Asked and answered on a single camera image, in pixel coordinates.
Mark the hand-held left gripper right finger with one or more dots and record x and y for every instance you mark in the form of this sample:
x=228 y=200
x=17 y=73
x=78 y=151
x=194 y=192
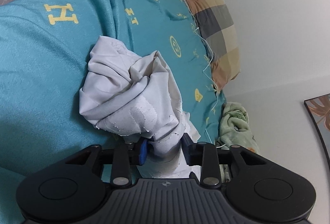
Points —
x=186 y=149

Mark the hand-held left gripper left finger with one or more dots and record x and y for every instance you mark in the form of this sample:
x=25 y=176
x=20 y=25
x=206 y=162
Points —
x=142 y=151

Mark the white shirt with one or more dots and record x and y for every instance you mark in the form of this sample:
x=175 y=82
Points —
x=123 y=90

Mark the green fleece printed blanket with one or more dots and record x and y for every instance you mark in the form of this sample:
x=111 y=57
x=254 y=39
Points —
x=234 y=121

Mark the checked pillow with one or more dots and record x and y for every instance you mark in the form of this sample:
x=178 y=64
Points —
x=216 y=33

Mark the teal printed bed sheet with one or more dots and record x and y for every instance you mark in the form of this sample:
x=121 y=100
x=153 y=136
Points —
x=38 y=72

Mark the framed picture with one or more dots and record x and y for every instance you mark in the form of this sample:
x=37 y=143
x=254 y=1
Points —
x=321 y=110

